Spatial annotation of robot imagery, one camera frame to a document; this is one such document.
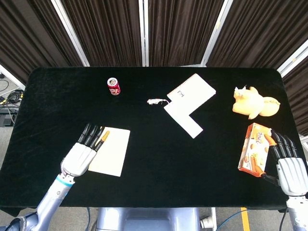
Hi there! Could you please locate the left robot hand grey black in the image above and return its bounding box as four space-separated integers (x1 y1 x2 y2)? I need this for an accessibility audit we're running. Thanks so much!
60 123 111 179

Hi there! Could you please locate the right robot hand grey black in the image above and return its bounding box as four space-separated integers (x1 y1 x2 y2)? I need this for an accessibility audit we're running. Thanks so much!
262 129 308 196

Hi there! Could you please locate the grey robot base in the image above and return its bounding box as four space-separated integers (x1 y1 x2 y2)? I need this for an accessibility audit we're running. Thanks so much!
95 207 202 231

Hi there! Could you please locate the orange snack box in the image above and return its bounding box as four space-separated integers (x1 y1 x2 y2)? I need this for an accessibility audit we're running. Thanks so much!
237 122 274 179

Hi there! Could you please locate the brown curtain partition panel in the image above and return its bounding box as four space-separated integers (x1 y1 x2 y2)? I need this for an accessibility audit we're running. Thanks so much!
0 0 90 84
139 0 234 67
276 45 308 147
51 0 146 67
201 0 308 70

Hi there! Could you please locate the red soda can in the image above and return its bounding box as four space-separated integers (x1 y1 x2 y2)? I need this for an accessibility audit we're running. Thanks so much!
107 77 121 96

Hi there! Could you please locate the yellow plush toy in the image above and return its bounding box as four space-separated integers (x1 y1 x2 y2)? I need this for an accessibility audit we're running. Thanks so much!
232 85 281 120

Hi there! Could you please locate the black velvet tablecloth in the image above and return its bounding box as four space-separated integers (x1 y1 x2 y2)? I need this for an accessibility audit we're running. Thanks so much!
0 66 308 214

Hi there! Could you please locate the small white trinket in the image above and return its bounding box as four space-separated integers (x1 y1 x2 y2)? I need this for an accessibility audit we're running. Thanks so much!
146 98 169 106

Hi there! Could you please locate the white caster foot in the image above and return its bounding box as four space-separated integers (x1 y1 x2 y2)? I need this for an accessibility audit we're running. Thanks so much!
200 216 216 230

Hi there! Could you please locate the white rectangular card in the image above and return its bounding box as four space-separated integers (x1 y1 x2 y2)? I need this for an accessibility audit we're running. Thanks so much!
163 100 204 140

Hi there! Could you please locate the white spiral notepad orange binding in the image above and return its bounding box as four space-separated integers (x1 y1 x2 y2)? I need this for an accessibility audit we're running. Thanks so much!
167 73 217 116

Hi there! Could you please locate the blue cable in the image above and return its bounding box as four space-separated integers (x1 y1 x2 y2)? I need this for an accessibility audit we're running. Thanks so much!
86 207 97 231
218 208 248 231

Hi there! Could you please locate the black floor cable bundle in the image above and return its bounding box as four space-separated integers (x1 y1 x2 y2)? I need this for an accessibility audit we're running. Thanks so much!
0 79 25 114

